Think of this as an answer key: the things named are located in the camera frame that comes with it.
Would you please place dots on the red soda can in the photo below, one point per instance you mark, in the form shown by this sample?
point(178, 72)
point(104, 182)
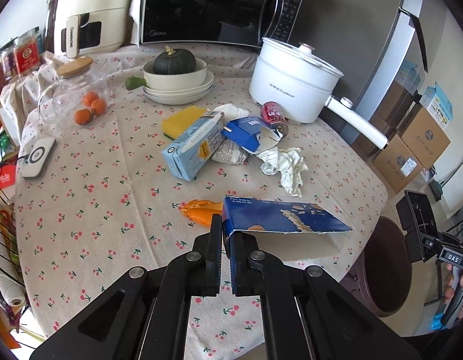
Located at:
point(272, 114)

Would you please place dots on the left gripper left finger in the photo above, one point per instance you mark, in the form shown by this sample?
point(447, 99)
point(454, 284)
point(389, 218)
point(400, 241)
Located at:
point(144, 314)

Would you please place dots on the orange tangerine right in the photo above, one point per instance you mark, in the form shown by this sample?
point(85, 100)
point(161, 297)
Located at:
point(99, 107)

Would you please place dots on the brown trash bin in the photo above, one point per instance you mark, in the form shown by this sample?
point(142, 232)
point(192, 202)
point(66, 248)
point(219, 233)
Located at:
point(382, 275)

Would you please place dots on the orange tangerine top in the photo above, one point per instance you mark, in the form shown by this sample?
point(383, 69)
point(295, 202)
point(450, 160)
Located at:
point(89, 98)

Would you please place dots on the stacked cream plates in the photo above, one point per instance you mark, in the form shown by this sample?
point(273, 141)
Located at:
point(182, 96)

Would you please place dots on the cream bowl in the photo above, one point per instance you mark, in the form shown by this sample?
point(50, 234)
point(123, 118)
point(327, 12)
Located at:
point(175, 82)

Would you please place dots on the red tin canister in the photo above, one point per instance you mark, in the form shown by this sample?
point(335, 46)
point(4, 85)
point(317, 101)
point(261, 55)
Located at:
point(25, 53)

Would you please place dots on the orange tangerine left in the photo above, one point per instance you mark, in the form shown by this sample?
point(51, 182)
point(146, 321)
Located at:
point(83, 117)

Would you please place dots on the cream air fryer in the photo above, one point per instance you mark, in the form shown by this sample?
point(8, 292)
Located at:
point(85, 27)

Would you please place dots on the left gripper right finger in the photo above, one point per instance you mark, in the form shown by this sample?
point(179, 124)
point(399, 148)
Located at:
point(306, 313)

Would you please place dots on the dark green pumpkin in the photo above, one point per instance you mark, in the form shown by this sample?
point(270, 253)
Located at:
point(174, 61)

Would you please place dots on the orange peel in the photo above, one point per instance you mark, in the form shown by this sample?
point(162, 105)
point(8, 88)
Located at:
point(202, 211)

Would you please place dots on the light blue printed box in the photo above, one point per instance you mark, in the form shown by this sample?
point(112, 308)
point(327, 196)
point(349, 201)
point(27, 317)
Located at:
point(435, 101)

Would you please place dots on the light blue milk carton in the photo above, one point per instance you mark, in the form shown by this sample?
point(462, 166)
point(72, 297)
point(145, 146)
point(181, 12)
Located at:
point(188, 153)

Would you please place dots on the crumpled white paper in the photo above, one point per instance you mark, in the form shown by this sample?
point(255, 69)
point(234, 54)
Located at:
point(289, 163)

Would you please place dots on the glass jar with wooden lid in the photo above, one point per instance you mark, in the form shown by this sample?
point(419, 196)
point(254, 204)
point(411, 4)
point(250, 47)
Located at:
point(58, 103)

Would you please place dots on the person's right hand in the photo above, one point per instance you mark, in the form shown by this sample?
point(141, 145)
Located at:
point(452, 283)

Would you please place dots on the grey refrigerator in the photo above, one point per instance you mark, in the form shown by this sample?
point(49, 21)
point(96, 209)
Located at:
point(375, 43)

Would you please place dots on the lower cardboard box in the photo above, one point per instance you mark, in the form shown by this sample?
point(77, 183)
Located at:
point(398, 164)

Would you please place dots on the dark blue cracker box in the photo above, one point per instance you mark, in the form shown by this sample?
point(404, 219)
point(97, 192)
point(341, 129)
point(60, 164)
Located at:
point(291, 231)

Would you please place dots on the upper cardboard box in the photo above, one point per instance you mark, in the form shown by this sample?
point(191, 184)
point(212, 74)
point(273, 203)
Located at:
point(423, 136)

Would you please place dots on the torn blue small carton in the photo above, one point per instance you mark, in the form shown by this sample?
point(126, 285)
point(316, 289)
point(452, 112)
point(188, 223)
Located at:
point(252, 134)

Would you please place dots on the orange tangerine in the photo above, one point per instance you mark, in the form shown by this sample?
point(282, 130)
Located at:
point(99, 107)
point(89, 98)
point(83, 117)

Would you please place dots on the black microwave oven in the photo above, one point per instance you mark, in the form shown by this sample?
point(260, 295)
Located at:
point(237, 22)

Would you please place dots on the white electric cooking pot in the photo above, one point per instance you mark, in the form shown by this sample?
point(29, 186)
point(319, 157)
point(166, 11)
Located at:
point(302, 84)

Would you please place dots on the cherry print tablecloth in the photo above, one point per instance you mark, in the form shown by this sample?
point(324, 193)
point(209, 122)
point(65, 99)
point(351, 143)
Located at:
point(107, 200)

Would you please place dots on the cardboard box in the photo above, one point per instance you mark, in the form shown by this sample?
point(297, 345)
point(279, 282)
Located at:
point(423, 136)
point(398, 164)

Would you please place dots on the black plastic food tray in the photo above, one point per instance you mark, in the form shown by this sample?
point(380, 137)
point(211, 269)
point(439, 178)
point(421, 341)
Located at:
point(418, 221)

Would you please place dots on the white crumpled tissue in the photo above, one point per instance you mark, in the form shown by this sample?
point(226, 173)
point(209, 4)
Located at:
point(232, 112)

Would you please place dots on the yellow green sponge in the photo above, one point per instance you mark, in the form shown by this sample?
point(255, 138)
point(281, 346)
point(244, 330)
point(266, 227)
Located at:
point(176, 124)

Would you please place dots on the white plastic food wrapper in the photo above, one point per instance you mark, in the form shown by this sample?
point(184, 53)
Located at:
point(230, 153)

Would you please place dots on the white kitchen scale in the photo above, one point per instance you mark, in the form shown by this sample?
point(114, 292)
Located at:
point(38, 159)

